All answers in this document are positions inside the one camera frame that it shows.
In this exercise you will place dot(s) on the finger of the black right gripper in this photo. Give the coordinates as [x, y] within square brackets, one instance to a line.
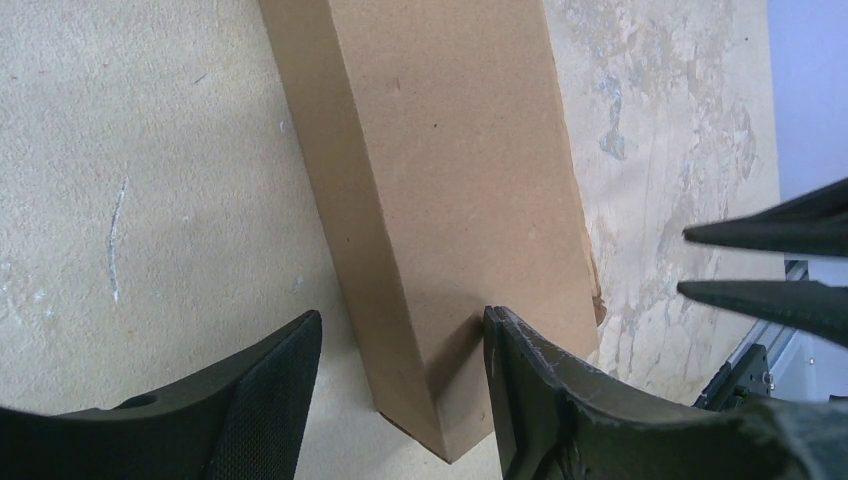
[812, 224]
[810, 306]

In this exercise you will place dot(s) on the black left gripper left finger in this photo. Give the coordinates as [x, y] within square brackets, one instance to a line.
[243, 417]

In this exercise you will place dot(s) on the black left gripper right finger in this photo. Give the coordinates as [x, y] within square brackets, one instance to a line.
[558, 417]

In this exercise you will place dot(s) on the brown cardboard box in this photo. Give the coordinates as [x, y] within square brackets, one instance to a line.
[435, 142]

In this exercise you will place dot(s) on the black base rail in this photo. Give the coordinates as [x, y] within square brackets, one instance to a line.
[734, 385]

